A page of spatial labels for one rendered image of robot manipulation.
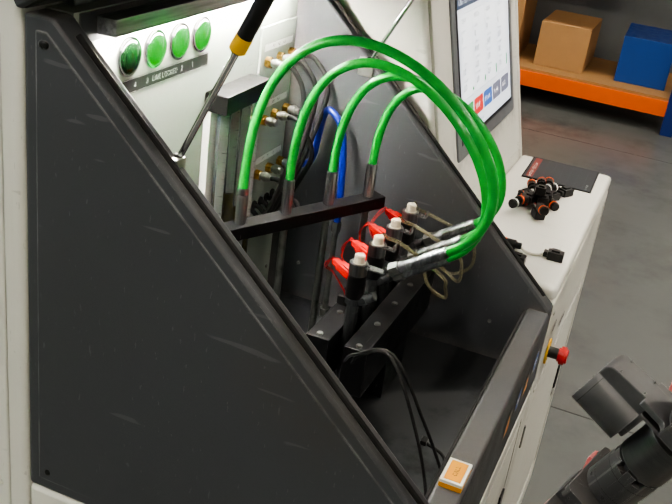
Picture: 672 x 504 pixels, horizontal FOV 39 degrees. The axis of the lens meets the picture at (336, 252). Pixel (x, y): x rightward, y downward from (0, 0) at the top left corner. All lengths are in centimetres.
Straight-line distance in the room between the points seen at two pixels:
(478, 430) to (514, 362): 21
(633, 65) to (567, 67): 43
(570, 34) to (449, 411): 531
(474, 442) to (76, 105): 67
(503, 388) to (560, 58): 543
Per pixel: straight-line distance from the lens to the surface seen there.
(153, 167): 108
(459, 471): 124
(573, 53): 675
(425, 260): 135
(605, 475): 105
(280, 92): 168
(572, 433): 315
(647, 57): 672
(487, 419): 137
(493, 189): 129
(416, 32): 166
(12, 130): 119
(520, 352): 155
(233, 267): 107
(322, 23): 167
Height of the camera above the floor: 170
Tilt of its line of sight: 25 degrees down
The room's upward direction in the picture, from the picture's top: 8 degrees clockwise
